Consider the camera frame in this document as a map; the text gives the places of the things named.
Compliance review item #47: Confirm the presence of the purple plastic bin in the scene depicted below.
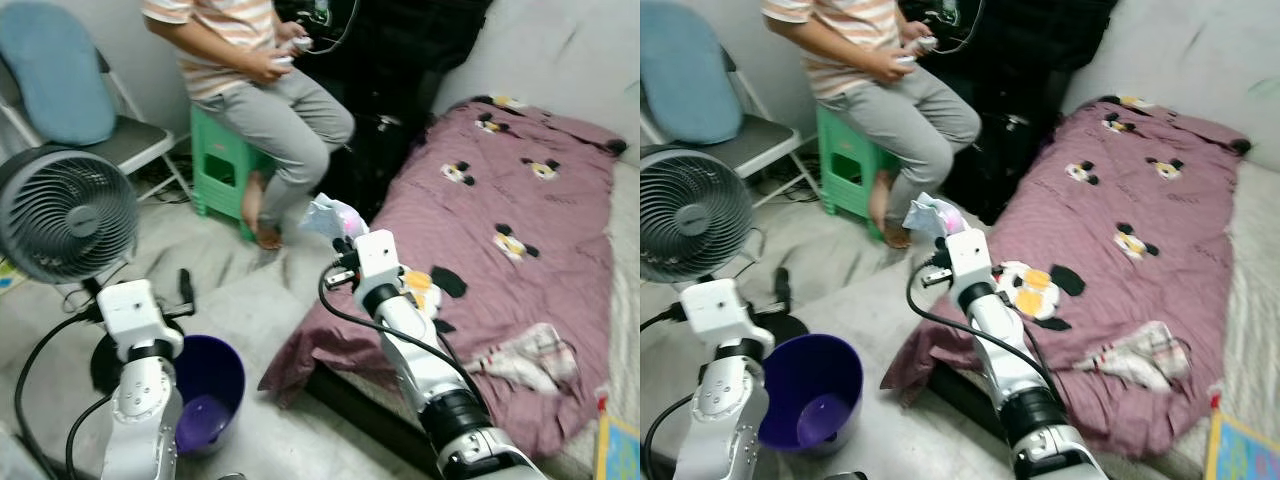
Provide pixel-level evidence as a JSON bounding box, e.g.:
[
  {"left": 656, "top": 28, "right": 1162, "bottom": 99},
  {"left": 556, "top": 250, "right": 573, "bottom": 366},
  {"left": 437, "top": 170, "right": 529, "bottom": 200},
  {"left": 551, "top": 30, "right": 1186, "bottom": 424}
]
[
  {"left": 170, "top": 335, "right": 247, "bottom": 459},
  {"left": 757, "top": 333, "right": 867, "bottom": 460}
]

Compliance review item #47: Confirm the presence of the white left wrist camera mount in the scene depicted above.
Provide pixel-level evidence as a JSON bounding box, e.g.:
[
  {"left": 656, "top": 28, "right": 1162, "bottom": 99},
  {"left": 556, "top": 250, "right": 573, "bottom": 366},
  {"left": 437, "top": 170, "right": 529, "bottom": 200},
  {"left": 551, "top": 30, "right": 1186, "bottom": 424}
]
[
  {"left": 97, "top": 280, "right": 185, "bottom": 362},
  {"left": 680, "top": 280, "right": 770, "bottom": 357}
]

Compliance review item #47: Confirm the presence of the black bag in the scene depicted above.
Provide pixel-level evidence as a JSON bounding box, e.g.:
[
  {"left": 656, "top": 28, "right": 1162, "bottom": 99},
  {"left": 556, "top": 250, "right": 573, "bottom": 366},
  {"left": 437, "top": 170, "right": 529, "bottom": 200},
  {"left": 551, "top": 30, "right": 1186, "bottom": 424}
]
[
  {"left": 275, "top": 0, "right": 497, "bottom": 224},
  {"left": 895, "top": 0, "right": 1122, "bottom": 227}
]

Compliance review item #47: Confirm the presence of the white red striped garment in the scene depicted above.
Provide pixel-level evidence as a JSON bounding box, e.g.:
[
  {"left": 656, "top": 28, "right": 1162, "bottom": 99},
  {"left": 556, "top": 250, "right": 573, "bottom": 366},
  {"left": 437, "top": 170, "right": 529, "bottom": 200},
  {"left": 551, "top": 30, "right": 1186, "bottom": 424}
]
[
  {"left": 468, "top": 323, "right": 580, "bottom": 397},
  {"left": 1075, "top": 320, "right": 1192, "bottom": 394}
]

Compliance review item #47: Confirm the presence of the white quilted mattress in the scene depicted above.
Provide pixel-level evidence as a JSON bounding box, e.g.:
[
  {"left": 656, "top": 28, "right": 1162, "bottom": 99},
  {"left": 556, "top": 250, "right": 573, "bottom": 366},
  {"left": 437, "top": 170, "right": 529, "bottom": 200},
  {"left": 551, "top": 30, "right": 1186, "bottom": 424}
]
[
  {"left": 1195, "top": 160, "right": 1280, "bottom": 463},
  {"left": 575, "top": 160, "right": 641, "bottom": 471}
]

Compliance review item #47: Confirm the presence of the colourful children's book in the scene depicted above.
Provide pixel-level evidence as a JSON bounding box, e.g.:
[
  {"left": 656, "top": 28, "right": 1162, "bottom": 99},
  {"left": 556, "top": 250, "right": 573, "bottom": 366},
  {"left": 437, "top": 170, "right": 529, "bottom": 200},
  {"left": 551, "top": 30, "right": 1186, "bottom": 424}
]
[
  {"left": 595, "top": 408, "right": 641, "bottom": 480},
  {"left": 1205, "top": 405, "right": 1280, "bottom": 480}
]

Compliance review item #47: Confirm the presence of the blue seat cushion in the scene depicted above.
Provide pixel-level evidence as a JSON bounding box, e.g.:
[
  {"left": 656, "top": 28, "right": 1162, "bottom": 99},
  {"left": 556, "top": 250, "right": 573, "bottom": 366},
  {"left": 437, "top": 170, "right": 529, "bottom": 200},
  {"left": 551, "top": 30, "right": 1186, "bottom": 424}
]
[
  {"left": 0, "top": 15, "right": 118, "bottom": 149},
  {"left": 640, "top": 0, "right": 747, "bottom": 147}
]

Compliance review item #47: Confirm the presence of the pink cartoon mouse blanket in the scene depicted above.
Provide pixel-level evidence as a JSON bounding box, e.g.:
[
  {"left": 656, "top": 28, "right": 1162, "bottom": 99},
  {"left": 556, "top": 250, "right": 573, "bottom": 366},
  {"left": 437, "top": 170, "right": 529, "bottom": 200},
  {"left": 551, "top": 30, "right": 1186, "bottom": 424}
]
[
  {"left": 258, "top": 95, "right": 617, "bottom": 464},
  {"left": 880, "top": 95, "right": 1252, "bottom": 460}
]

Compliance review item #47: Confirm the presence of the dark bed base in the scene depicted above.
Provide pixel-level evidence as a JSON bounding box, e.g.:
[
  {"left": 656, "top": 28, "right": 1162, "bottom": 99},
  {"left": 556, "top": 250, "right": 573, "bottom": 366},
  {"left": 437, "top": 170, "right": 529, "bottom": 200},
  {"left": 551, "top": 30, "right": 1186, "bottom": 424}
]
[
  {"left": 300, "top": 365, "right": 443, "bottom": 477},
  {"left": 925, "top": 365, "right": 1013, "bottom": 443}
]

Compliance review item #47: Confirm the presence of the green plastic stool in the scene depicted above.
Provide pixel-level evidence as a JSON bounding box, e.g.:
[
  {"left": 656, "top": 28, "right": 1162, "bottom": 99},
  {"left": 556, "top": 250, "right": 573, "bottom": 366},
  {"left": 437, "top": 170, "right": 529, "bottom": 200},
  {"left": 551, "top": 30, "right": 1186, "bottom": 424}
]
[
  {"left": 190, "top": 105, "right": 277, "bottom": 242},
  {"left": 815, "top": 105, "right": 897, "bottom": 237}
]

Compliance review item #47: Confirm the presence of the grey floor fan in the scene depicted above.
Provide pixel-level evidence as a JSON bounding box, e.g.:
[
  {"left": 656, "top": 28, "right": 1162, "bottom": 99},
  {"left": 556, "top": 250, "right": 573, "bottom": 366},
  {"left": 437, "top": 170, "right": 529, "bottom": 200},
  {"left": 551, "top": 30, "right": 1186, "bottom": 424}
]
[
  {"left": 0, "top": 148, "right": 140, "bottom": 396},
  {"left": 640, "top": 145, "right": 813, "bottom": 349}
]

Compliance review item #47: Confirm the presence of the grey folding chair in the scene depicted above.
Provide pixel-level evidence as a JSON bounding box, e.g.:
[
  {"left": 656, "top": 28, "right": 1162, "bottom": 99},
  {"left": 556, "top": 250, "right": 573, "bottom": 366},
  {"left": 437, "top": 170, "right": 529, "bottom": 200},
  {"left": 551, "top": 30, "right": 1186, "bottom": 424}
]
[
  {"left": 0, "top": 45, "right": 193, "bottom": 203},
  {"left": 640, "top": 45, "right": 823, "bottom": 213}
]

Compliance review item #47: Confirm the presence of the person's right hand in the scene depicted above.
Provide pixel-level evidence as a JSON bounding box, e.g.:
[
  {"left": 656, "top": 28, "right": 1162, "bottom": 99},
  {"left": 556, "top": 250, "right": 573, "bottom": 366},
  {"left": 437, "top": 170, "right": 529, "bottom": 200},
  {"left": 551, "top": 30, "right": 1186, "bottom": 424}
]
[
  {"left": 248, "top": 48, "right": 297, "bottom": 87},
  {"left": 872, "top": 48, "right": 917, "bottom": 84}
]

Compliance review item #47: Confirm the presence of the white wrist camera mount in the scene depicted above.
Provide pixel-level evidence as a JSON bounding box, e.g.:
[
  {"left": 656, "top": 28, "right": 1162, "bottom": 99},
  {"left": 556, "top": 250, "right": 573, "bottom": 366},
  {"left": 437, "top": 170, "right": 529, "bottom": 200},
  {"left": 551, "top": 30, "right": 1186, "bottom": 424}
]
[
  {"left": 97, "top": 280, "right": 185, "bottom": 362},
  {"left": 945, "top": 228, "right": 994, "bottom": 297},
  {"left": 352, "top": 230, "right": 404, "bottom": 302},
  {"left": 680, "top": 280, "right": 770, "bottom": 357}
]

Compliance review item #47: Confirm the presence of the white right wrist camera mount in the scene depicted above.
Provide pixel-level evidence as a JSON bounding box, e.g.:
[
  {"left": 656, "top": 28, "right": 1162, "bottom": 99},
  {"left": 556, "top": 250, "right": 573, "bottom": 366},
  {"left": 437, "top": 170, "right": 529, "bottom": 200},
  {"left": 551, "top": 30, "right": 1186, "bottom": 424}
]
[
  {"left": 352, "top": 230, "right": 404, "bottom": 302},
  {"left": 945, "top": 228, "right": 994, "bottom": 297}
]

